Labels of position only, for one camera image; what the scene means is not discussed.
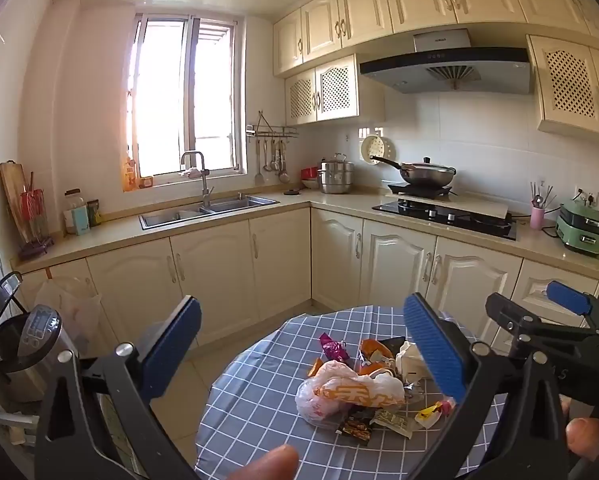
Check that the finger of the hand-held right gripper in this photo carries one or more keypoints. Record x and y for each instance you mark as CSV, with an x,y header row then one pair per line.
x,y
509,310
567,296

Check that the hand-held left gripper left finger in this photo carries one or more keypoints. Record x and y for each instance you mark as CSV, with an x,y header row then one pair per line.
x,y
172,345

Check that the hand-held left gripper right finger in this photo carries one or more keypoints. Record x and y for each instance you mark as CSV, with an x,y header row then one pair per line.
x,y
432,350

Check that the white paper packet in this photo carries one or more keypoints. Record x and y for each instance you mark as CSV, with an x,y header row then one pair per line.
x,y
412,360

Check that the black wrapper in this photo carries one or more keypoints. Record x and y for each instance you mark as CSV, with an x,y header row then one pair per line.
x,y
392,344

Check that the crushed orange can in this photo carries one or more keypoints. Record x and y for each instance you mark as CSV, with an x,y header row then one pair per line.
x,y
372,349

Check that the yellow red wrapper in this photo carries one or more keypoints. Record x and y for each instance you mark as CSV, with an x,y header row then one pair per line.
x,y
429,412

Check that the pale green wrapper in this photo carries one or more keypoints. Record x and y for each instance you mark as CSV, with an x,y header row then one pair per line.
x,y
392,420

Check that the purple foil wrapper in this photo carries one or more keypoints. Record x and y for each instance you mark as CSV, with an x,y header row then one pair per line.
x,y
332,347

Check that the white orange-printed plastic bag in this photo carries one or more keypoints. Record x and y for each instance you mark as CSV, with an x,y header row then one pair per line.
x,y
339,390

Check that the dark brown wrapper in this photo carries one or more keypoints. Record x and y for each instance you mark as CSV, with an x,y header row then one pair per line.
x,y
354,429

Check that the small orange wrapper scrap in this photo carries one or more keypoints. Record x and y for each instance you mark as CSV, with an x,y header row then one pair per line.
x,y
316,367

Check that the person's right hand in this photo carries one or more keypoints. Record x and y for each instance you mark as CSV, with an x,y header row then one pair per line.
x,y
587,437

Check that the person's left hand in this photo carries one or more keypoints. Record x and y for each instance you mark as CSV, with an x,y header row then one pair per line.
x,y
267,465

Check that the green electric cooker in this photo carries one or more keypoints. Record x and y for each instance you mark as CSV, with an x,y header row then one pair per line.
x,y
579,230

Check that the pink utensil holder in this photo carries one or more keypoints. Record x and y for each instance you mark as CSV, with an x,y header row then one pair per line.
x,y
537,217

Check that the cream lower kitchen cabinets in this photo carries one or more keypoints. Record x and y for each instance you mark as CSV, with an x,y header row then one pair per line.
x,y
219,270

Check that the cream kitchen cabinets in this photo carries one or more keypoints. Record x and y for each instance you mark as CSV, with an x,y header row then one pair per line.
x,y
219,270
359,10

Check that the round table, grey checked cloth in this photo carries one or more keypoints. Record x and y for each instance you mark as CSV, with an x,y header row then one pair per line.
x,y
259,390

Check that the black gas stove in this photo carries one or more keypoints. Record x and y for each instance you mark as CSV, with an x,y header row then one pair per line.
x,y
449,215

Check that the steel double sink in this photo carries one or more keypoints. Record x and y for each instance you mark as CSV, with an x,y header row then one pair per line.
x,y
179,217

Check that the black electric pressure cooker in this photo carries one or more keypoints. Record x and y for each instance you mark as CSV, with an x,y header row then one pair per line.
x,y
34,330

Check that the small dark jar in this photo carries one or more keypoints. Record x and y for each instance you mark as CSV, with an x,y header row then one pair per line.
x,y
94,212

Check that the teal box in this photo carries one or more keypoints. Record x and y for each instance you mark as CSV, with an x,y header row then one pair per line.
x,y
80,221

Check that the black wok with lid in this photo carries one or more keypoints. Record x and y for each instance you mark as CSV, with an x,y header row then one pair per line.
x,y
424,175

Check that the steel kitchen faucet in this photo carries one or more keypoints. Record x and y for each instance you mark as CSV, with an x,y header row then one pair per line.
x,y
204,180

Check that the orange bottle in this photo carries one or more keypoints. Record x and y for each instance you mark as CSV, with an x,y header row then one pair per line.
x,y
129,175

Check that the hanging steel spatula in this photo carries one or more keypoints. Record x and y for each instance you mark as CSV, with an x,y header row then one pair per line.
x,y
259,177

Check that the small black lid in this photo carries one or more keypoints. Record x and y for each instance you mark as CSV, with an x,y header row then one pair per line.
x,y
293,192

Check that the steel steamer pot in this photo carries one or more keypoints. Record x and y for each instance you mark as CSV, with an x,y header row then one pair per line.
x,y
335,177

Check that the hanging steel ladle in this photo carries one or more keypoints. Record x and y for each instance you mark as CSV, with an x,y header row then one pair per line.
x,y
268,160
284,175

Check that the cream colander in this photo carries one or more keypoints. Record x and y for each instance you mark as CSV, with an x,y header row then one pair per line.
x,y
377,147

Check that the cream lattice door cabinet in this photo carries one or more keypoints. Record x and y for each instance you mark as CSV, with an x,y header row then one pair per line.
x,y
569,85
329,90

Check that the red container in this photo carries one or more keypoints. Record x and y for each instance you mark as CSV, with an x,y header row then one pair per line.
x,y
309,174

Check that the wooden cutting board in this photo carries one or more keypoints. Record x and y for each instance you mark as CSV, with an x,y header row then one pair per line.
x,y
11,195

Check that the metal utensil rack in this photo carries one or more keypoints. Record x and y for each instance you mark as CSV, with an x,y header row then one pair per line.
x,y
274,132

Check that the sliding kitchen window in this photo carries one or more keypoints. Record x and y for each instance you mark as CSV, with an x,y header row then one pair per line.
x,y
169,100

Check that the steel range hood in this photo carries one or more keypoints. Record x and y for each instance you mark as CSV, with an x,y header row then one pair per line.
x,y
429,65

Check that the cream upper kitchen cabinets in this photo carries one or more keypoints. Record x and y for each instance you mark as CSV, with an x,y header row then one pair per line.
x,y
359,10

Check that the white wall socket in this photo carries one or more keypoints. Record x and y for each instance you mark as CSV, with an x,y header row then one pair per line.
x,y
587,195

